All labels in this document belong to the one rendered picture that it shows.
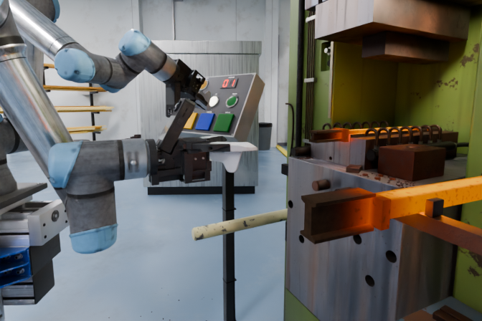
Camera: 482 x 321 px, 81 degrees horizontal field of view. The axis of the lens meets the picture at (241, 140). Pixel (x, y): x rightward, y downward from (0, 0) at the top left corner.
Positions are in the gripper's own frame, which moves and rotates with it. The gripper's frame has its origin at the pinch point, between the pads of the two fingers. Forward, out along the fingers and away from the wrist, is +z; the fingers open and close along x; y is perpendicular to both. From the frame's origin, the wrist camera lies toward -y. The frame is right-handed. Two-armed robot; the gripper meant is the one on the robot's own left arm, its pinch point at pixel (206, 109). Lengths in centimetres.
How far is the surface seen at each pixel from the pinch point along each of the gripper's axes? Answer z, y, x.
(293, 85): 24.9, 25.6, -15.7
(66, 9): 84, 304, 686
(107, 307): 46, -96, 69
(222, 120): 9.6, 0.6, 0.2
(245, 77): 10.3, 20.7, -2.6
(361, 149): 6, -7, -53
